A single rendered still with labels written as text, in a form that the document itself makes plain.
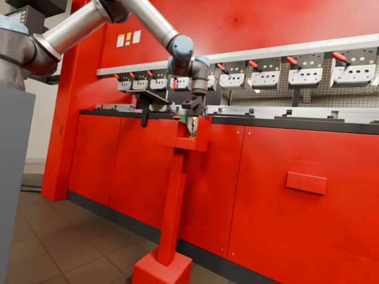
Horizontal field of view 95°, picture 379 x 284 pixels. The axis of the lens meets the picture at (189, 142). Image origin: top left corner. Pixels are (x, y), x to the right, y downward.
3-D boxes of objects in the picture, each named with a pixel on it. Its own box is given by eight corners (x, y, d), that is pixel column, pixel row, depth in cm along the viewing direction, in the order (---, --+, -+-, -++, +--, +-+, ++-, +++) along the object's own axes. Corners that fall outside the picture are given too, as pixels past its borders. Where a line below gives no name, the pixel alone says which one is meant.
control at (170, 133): (155, 144, 81) (161, 106, 81) (172, 146, 95) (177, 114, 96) (194, 150, 72) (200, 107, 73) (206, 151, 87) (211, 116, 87)
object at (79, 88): (40, 194, 169) (77, -33, 175) (113, 183, 245) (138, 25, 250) (53, 201, 158) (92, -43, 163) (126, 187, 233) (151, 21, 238)
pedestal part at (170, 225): (156, 261, 81) (173, 146, 82) (163, 254, 86) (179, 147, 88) (167, 267, 78) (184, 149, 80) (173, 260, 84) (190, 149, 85)
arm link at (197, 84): (205, 79, 76) (188, 79, 79) (203, 89, 76) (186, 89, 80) (210, 84, 83) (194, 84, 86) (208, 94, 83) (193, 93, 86)
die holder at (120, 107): (94, 112, 177) (96, 103, 177) (100, 114, 182) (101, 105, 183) (129, 114, 154) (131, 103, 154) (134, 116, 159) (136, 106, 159)
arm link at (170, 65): (168, 47, 71) (194, 52, 73) (168, 60, 82) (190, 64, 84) (166, 66, 71) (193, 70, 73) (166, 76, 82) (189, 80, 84)
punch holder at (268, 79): (250, 85, 106) (254, 58, 107) (252, 89, 114) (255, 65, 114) (277, 84, 99) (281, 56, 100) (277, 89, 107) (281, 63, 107)
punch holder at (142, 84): (132, 89, 153) (135, 71, 153) (139, 92, 160) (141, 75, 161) (145, 88, 146) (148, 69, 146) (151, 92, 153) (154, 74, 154)
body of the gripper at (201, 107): (207, 119, 85) (210, 94, 84) (201, 116, 77) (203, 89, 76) (193, 118, 88) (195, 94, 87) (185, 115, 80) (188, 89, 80)
